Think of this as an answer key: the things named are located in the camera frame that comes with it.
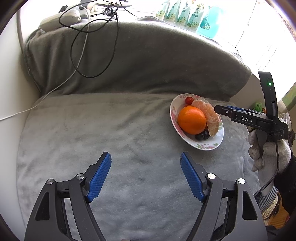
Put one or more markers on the grey sofa back cushion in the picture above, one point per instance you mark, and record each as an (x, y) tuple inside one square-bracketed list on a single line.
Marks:
[(139, 56)]

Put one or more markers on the green printed box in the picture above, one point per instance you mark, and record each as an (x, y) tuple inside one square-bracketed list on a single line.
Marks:
[(259, 107)]

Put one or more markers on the striped blue trouser leg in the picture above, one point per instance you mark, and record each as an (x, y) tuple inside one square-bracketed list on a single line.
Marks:
[(265, 202)]

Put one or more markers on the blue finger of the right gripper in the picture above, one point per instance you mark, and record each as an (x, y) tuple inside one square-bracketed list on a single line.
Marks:
[(226, 110)]

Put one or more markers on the right gloved hand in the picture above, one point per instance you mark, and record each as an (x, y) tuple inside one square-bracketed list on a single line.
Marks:
[(269, 159)]

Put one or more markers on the dark cherry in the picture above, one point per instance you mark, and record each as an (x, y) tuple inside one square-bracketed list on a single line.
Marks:
[(200, 136), (206, 135)]

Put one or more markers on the white power strip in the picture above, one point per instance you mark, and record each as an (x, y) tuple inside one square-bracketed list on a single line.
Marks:
[(54, 22)]

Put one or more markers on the teal refill pouch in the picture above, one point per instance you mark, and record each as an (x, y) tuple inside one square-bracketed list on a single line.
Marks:
[(183, 13), (196, 18), (173, 11), (162, 9)]

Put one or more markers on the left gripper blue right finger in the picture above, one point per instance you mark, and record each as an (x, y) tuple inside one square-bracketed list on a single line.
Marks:
[(195, 176)]

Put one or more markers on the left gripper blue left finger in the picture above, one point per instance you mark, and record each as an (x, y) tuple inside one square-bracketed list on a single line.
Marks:
[(96, 175)]

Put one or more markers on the large orange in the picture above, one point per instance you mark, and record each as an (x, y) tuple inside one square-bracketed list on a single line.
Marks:
[(191, 120)]

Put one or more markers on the red cherry tomato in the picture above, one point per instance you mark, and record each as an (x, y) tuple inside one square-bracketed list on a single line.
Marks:
[(189, 100)]

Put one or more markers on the white floral ceramic bowl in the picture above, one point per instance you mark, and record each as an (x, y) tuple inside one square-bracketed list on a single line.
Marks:
[(205, 145)]

